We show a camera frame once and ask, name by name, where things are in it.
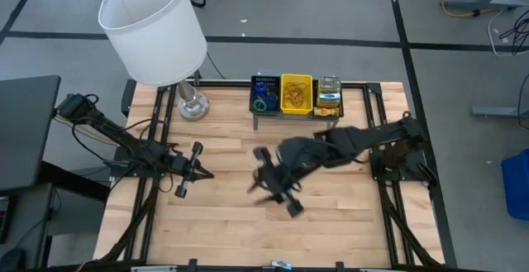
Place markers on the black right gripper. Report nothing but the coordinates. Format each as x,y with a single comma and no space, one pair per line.
297,160

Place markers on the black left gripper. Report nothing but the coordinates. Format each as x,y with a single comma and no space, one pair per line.
188,170

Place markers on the yellow plastic basket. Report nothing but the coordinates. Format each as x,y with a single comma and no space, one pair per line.
284,108

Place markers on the black mesh plastic basket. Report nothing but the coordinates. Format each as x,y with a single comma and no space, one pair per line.
253,86
315,113

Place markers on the green blue crayon box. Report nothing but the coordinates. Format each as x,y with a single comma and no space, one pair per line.
328,98

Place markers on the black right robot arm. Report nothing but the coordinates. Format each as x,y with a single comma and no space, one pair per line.
372,133

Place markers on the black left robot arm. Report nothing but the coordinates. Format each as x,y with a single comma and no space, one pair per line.
124,139

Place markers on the black desk top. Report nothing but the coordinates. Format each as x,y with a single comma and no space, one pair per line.
25,131

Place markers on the grey desk foot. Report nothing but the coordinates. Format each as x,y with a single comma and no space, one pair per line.
496,112

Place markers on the grey perforated metal shelf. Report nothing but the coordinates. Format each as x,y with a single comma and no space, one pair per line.
255,122

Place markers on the silver blue clip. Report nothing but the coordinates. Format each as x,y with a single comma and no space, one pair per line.
281,264

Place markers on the white shade silver table lamp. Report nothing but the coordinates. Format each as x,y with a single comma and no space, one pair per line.
153,28

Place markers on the blue plastic bin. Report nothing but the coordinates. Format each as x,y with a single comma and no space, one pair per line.
516,185

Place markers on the black aluminium table frame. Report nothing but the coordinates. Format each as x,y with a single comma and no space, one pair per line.
227,83

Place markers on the silver aluminium rail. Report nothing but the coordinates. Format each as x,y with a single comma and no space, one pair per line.
153,268

